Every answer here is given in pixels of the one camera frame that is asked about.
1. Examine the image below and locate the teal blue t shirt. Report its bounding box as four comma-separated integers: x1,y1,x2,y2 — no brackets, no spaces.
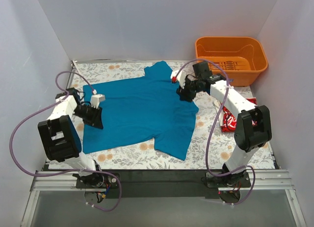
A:
83,61,199,160

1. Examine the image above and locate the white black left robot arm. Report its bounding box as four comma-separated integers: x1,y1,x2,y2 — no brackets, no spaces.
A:
38,88,105,188

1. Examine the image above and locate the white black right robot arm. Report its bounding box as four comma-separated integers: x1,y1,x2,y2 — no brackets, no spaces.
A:
170,59,272,187

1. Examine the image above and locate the folded red printed t shirt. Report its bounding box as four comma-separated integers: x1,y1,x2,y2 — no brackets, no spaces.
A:
213,98,257,132

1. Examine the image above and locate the floral patterned table mat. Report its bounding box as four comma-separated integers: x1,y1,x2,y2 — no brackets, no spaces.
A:
48,60,275,170

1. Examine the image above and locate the orange plastic basket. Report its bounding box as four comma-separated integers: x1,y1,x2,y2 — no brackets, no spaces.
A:
195,36,268,87

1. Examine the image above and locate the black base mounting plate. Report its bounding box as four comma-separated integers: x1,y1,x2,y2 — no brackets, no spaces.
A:
75,169,252,200

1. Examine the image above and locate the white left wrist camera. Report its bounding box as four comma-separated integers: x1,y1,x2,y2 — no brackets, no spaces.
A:
90,89,105,108

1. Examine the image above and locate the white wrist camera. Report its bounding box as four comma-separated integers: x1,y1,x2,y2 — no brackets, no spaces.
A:
90,89,105,108
170,70,187,89

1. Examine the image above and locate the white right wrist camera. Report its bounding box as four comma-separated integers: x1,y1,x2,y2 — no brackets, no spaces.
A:
170,70,187,89

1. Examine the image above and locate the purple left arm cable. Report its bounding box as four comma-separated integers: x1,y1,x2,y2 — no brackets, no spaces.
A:
9,71,122,212

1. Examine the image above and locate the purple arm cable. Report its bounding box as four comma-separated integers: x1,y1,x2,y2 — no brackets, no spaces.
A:
171,59,256,206
9,71,122,212

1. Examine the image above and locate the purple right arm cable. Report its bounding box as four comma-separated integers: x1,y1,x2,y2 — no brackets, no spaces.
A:
171,59,256,206

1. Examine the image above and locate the aluminium frame rail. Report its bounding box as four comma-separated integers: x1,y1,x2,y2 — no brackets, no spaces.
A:
31,169,294,191

